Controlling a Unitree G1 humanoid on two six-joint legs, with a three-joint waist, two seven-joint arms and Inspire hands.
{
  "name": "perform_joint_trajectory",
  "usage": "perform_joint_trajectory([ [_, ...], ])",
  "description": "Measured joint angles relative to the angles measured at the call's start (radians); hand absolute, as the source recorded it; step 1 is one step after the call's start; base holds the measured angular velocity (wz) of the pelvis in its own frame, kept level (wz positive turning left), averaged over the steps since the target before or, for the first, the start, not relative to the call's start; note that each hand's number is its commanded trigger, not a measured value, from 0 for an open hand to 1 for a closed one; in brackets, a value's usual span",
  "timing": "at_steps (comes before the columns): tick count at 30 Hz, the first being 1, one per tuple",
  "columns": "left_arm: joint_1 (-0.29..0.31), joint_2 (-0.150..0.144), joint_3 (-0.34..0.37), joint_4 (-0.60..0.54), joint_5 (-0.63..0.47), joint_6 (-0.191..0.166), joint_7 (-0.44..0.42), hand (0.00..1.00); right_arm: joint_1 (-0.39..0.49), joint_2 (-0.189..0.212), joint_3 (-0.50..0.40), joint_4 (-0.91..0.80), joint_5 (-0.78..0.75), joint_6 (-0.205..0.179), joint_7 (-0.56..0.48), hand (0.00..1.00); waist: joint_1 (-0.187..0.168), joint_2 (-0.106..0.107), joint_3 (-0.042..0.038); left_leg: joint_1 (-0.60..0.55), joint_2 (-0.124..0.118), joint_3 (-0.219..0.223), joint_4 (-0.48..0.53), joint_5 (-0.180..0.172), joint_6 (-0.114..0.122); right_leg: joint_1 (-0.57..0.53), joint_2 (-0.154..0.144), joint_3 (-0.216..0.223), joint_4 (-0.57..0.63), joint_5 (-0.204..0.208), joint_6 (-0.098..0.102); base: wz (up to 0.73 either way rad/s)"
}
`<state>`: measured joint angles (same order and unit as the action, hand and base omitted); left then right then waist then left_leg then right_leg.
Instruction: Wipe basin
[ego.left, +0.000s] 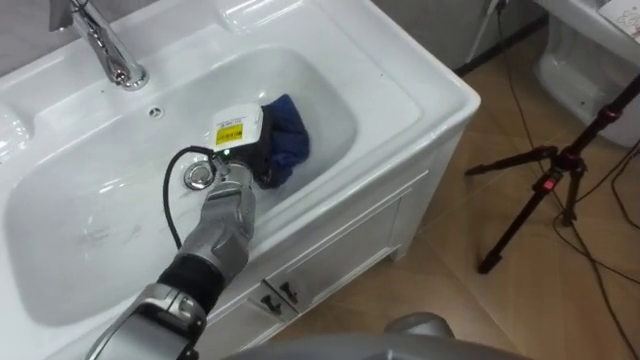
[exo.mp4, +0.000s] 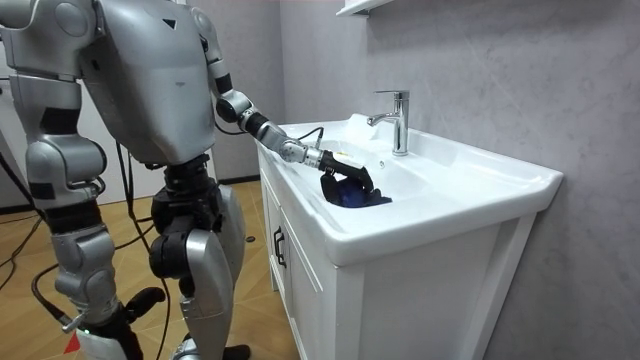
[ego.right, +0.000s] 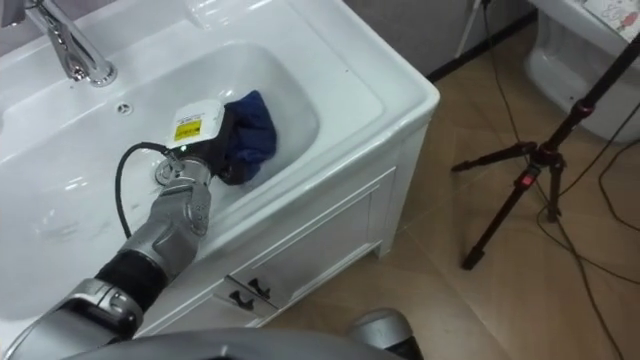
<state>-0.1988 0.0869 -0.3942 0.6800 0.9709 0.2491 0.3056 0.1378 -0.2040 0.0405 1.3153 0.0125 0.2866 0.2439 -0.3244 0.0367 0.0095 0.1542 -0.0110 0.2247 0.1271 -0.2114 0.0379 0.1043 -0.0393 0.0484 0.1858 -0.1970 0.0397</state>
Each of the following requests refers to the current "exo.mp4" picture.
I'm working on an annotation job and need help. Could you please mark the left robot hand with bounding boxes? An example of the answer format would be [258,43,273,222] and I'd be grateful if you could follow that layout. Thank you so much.
[318,149,376,205]

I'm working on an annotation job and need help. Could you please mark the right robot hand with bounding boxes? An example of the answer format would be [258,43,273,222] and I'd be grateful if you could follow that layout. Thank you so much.
[73,286,167,360]

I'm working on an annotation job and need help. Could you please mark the dark blue cloth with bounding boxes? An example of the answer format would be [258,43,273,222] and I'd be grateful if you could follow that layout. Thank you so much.
[327,175,394,210]

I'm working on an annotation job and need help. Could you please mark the chrome faucet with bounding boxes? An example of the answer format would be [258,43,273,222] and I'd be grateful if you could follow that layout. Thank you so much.
[366,89,411,158]

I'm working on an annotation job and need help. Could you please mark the white sink vanity cabinet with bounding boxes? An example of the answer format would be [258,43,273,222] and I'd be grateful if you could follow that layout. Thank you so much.
[255,113,565,360]

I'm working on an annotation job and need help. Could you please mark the robot legs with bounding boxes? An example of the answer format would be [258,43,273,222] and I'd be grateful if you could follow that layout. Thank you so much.
[148,182,252,360]

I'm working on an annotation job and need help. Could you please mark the robot body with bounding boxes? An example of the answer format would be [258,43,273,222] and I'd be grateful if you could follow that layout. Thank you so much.
[77,0,225,196]

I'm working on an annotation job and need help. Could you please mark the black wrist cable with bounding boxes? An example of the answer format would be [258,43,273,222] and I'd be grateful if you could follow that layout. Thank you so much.
[30,262,77,327]
[296,125,326,150]

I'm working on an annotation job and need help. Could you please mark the black hanging cable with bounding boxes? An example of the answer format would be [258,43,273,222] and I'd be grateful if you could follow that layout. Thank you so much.
[114,141,173,360]

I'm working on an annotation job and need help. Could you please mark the black floor cable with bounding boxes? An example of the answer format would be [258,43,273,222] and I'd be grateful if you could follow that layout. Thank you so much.
[0,212,47,292]

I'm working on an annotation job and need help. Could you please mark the white wall shelf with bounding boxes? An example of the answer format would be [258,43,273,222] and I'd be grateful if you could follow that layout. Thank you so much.
[335,0,397,18]

